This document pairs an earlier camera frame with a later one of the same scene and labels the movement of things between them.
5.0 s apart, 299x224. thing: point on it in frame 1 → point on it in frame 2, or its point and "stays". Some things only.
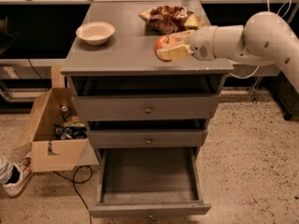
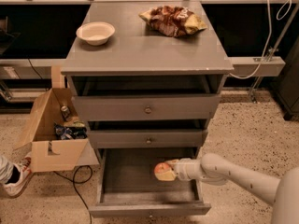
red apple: x=163 y=42 → x=162 y=167
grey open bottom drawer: x=153 y=181 stays
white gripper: x=202 y=43 → x=183 y=169
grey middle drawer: x=149 y=138 stays
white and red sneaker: x=20 y=175 stays
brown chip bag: x=166 y=20 stays
